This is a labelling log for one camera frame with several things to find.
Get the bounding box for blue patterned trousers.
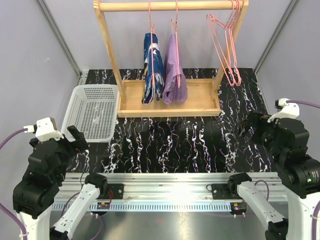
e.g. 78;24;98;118
141;32;165;105

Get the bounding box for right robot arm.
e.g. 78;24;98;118
226;111;320;240

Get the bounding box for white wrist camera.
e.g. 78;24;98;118
23;117;65;142
267;98;300;123

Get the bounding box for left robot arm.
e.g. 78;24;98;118
12;124;109;240

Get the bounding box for wooden clothes rack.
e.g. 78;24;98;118
93;0;249;118

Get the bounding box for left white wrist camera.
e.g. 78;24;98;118
23;117;65;142

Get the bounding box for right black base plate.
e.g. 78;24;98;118
211;183;243;201

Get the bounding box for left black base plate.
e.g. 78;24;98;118
97;183;124;200

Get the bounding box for white slotted cable duct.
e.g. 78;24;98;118
52;202;248;211

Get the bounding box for aluminium rail frame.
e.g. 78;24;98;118
54;172;287;203

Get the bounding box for pink wire hanger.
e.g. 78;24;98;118
225;0;242;87
171;0;182;88
206;0;238;86
148;1;160;101

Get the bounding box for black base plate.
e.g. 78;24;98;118
211;183;243;201
97;183;124;200

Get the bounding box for white plastic basket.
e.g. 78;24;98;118
60;84;120;143

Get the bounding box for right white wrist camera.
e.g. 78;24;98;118
267;98;300;123

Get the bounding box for purple trousers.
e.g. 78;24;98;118
163;34;188;105

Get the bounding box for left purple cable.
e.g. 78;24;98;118
0;127;28;151

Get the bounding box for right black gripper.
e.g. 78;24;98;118
237;108;286;163

